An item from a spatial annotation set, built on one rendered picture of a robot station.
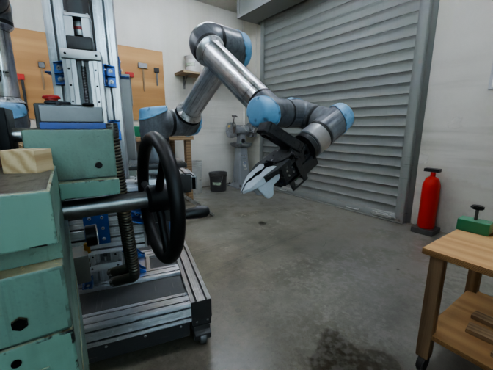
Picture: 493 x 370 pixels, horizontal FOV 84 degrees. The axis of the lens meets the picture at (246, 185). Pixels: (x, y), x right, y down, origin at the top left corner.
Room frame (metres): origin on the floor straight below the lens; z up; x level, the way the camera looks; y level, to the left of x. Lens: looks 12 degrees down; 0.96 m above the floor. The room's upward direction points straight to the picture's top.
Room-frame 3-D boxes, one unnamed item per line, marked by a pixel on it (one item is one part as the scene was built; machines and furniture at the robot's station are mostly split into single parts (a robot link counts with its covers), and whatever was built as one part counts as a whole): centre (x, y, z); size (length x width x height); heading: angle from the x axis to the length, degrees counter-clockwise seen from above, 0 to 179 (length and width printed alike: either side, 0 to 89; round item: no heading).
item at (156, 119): (1.19, 0.39, 0.98); 0.13 x 0.12 x 0.14; 133
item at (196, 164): (3.99, 0.80, 0.24); 0.31 x 0.29 x 0.47; 127
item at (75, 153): (0.54, 0.34, 0.92); 0.15 x 0.13 x 0.09; 33
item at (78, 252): (0.70, 0.51, 0.58); 0.12 x 0.08 x 0.08; 123
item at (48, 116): (0.55, 0.34, 0.99); 0.13 x 0.11 x 0.06; 33
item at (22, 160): (0.40, 0.32, 0.92); 0.05 x 0.04 x 0.03; 95
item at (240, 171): (4.45, 0.09, 0.57); 0.47 x 0.37 x 1.14; 127
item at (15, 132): (0.51, 0.40, 0.95); 0.09 x 0.07 x 0.09; 33
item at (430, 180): (2.41, -1.68, 0.30); 0.19 x 0.18 x 0.60; 127
